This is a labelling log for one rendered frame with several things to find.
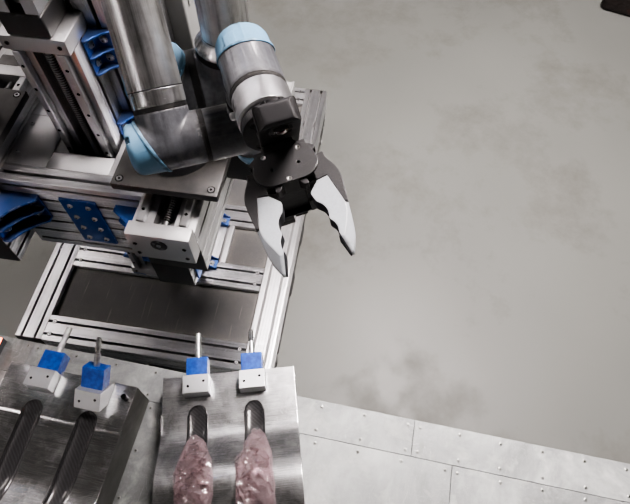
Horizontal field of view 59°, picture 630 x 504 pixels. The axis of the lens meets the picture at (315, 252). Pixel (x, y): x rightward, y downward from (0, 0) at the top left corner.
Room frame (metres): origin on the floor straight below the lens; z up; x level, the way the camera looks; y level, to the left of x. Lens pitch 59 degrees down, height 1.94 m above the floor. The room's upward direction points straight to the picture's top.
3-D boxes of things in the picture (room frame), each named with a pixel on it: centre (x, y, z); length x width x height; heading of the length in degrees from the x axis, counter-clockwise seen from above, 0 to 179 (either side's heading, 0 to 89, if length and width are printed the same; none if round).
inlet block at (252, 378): (0.39, 0.13, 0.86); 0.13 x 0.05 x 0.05; 6
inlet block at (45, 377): (0.38, 0.51, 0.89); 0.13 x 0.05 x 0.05; 168
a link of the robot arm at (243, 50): (0.57, 0.08, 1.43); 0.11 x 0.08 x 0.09; 17
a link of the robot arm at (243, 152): (0.57, 0.10, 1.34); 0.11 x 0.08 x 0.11; 107
